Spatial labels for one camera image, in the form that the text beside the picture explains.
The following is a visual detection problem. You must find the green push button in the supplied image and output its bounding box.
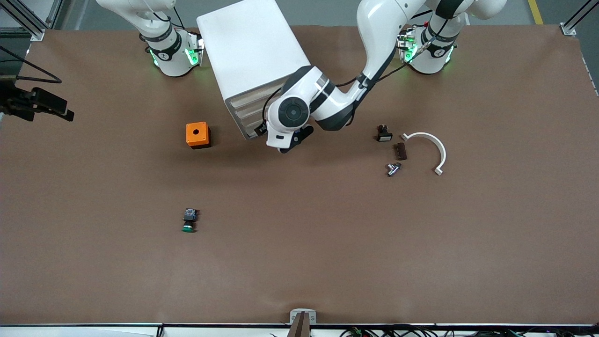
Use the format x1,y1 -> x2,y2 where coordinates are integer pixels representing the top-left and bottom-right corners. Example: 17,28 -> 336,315
181,208 -> 199,233

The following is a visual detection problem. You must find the orange box with hole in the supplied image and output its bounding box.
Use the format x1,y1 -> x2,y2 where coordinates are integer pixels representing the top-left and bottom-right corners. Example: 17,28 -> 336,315
186,122 -> 212,149

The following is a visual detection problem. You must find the brown table mat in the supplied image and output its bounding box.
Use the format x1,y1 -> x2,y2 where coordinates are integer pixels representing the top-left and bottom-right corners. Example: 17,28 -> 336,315
0,23 -> 599,326

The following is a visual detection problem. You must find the aluminium frame profile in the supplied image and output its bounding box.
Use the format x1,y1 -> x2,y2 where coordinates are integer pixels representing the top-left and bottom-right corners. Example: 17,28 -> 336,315
0,0 -> 64,43
559,0 -> 599,37

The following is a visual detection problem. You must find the white curved plastic bracket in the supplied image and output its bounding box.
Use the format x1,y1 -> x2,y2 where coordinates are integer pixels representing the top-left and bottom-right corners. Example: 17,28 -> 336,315
401,132 -> 447,176

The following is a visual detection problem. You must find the grey mount bracket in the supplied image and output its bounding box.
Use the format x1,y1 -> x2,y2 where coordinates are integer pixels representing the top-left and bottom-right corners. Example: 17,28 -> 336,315
290,308 -> 317,325

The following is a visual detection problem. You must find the brown mount bar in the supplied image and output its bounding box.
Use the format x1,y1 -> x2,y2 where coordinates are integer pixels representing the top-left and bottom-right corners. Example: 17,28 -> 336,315
287,312 -> 312,337

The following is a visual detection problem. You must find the tangled black cable bundle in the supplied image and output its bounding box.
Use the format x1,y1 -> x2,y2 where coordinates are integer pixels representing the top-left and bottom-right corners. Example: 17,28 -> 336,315
269,325 -> 599,337

